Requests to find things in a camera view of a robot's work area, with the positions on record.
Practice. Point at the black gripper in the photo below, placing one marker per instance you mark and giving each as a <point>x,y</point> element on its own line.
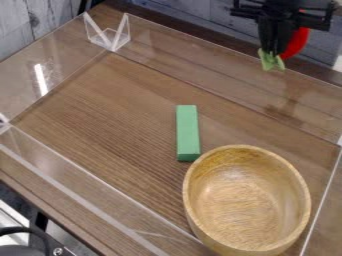
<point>280,16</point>

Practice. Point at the clear acrylic corner bracket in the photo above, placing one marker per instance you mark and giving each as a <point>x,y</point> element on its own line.
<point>112,39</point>

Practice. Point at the black equipment under table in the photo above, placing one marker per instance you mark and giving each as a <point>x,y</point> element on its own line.
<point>41,244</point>

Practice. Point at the wooden oval bowl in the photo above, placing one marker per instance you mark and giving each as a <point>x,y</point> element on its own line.
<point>246,200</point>

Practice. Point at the green rectangular block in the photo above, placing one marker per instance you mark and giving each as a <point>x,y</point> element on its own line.
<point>188,133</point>

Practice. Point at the red plush strawberry toy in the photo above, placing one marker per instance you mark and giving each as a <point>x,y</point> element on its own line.
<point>295,47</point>

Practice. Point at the clear acrylic tray wall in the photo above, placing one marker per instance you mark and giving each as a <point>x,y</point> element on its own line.
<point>106,174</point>

